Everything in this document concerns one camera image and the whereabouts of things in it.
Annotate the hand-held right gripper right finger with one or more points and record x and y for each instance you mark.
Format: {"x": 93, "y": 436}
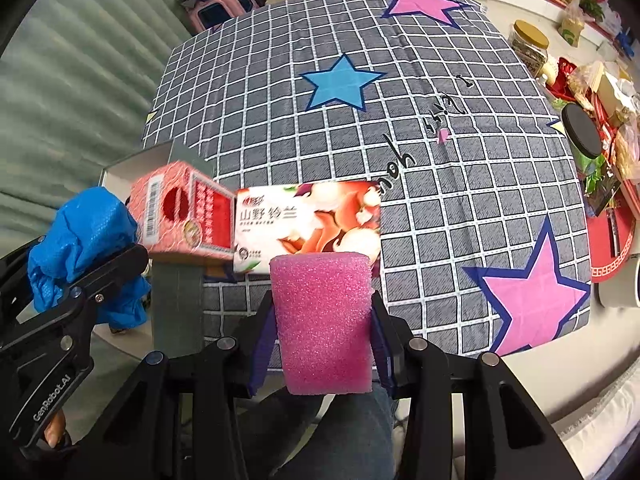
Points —
{"x": 382, "y": 355}

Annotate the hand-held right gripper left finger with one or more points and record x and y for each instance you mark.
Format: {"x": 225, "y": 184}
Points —
{"x": 260, "y": 352}

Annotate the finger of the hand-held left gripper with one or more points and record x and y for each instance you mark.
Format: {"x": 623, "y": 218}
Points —
{"x": 115, "y": 272}
{"x": 15, "y": 285}

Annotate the large blue plastic shoe cover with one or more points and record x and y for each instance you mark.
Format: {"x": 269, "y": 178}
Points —
{"x": 85, "y": 230}

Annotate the pink foam sponge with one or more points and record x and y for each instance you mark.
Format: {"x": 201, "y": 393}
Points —
{"x": 325, "y": 320}

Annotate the grey cardboard box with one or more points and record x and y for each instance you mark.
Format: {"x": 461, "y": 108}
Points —
{"x": 177, "y": 305}

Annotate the person's left hand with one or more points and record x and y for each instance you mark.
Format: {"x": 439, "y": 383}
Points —
{"x": 52, "y": 430}

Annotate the person's leg in jeans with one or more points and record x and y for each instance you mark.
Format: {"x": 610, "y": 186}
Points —
{"x": 340, "y": 435}

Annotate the red patterned carton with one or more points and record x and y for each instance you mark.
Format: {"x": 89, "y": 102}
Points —
{"x": 210, "y": 215}

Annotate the floral tissue packet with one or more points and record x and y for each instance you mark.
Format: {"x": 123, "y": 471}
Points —
{"x": 310, "y": 220}

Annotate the grey checked star tablecloth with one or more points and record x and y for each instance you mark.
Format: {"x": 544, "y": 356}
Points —
{"x": 450, "y": 200}

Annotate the white bedding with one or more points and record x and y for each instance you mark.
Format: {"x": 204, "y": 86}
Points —
{"x": 600, "y": 420}

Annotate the red round table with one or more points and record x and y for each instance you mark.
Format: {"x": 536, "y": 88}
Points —
{"x": 607, "y": 255}

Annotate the white round container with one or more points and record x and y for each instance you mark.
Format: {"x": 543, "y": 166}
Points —
{"x": 620, "y": 285}

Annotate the pink plastic stool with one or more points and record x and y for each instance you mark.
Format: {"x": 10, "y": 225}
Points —
{"x": 220, "y": 10}

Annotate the black round disc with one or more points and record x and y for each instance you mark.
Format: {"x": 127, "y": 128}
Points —
{"x": 582, "y": 130}

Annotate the pile of colourful packets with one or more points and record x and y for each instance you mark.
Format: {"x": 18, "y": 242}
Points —
{"x": 595, "y": 85}

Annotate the clear jar with gold lid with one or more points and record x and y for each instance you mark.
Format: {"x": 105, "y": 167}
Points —
{"x": 530, "y": 35}

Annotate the yellow green bag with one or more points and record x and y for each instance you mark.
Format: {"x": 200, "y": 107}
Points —
{"x": 570, "y": 30}

